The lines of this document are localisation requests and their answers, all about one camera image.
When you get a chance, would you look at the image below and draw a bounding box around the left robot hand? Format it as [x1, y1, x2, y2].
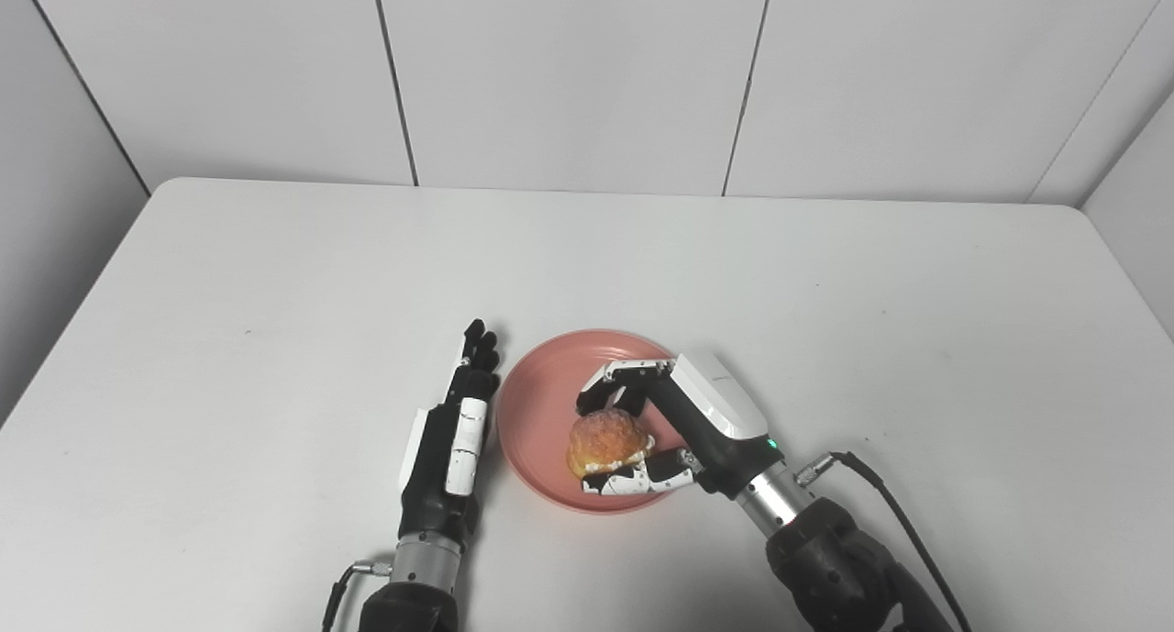
[397, 318, 502, 545]

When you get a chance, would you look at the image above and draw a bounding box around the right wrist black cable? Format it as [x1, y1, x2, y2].
[794, 450, 975, 632]

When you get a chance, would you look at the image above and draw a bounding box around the cream puff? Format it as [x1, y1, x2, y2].
[565, 408, 658, 479]

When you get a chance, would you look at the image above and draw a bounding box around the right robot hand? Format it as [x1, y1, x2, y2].
[576, 353, 786, 501]

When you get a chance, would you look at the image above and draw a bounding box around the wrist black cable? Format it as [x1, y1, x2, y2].
[794, 450, 975, 632]
[321, 559, 393, 632]

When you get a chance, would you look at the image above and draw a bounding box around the pink round plate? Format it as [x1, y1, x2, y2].
[495, 328, 691, 516]

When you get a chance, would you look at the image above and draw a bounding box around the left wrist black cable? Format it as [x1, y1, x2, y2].
[321, 559, 393, 632]

